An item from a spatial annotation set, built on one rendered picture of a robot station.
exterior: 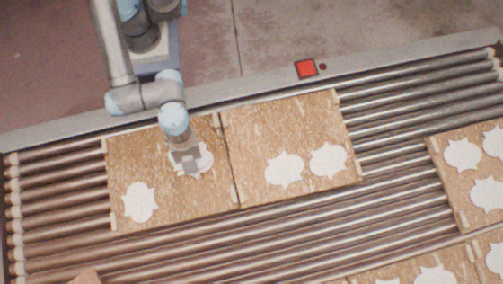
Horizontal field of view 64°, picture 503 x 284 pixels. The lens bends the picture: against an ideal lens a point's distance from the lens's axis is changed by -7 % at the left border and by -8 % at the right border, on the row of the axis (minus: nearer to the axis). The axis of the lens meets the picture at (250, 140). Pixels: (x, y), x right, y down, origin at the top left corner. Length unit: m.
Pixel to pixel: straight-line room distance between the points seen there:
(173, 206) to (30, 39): 2.10
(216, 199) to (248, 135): 0.24
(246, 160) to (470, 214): 0.77
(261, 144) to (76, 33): 1.94
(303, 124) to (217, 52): 1.38
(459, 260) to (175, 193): 0.94
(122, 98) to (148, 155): 0.33
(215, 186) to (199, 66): 1.42
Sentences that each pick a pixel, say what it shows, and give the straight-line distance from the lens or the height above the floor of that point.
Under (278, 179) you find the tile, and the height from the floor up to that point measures 0.95.
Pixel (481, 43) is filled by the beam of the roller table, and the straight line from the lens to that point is 1.93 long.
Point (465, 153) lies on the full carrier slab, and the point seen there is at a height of 0.95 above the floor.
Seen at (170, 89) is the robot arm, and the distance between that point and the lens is 1.20.
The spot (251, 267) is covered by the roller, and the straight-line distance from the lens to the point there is 1.39.
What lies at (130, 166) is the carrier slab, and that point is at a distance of 1.50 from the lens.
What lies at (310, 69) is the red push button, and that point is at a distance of 1.62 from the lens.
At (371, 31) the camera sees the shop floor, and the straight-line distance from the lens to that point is 2.97.
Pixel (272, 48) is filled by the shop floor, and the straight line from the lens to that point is 2.79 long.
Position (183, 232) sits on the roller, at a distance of 1.42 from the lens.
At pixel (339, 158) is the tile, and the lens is 1.46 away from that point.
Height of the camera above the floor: 2.30
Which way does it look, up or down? 67 degrees down
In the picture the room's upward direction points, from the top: 2 degrees counter-clockwise
